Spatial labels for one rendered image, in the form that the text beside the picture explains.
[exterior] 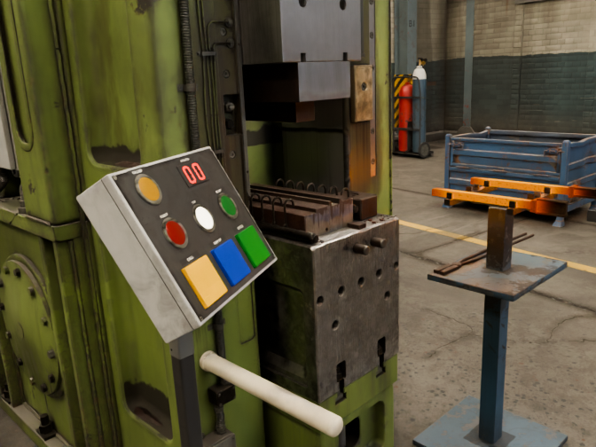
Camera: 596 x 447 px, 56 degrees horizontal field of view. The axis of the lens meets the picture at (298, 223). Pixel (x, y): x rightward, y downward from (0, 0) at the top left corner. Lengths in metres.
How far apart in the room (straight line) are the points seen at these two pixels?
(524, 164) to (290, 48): 4.06
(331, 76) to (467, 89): 9.35
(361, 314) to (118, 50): 0.97
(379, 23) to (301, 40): 0.54
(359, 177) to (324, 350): 0.60
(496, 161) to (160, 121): 4.35
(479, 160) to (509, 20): 5.16
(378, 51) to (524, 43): 8.35
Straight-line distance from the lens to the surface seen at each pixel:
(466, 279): 1.88
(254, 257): 1.11
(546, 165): 5.20
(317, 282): 1.45
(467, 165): 5.54
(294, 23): 1.42
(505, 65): 10.36
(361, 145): 1.84
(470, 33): 10.80
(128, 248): 0.94
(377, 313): 1.70
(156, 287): 0.93
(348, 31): 1.56
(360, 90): 1.79
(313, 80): 1.45
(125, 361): 1.87
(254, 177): 1.97
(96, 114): 1.68
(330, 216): 1.54
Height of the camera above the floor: 1.34
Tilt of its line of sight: 15 degrees down
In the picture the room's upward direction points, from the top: 3 degrees counter-clockwise
